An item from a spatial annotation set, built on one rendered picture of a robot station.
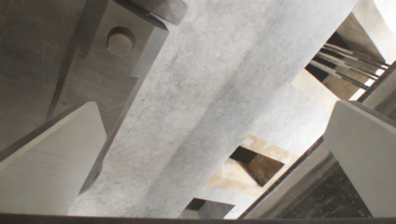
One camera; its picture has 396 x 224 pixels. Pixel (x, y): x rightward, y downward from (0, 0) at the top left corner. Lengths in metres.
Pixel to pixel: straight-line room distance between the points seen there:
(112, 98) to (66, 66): 0.10
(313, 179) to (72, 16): 0.52
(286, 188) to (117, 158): 0.61
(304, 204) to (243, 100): 0.45
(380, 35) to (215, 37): 0.68
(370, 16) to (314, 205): 0.75
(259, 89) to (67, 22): 0.62
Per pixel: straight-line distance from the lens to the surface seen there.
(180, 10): 0.44
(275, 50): 0.76
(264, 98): 0.82
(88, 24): 0.41
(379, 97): 0.38
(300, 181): 0.41
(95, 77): 0.45
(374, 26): 1.03
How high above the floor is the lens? 0.60
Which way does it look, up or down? 54 degrees down
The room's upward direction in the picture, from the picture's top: 155 degrees clockwise
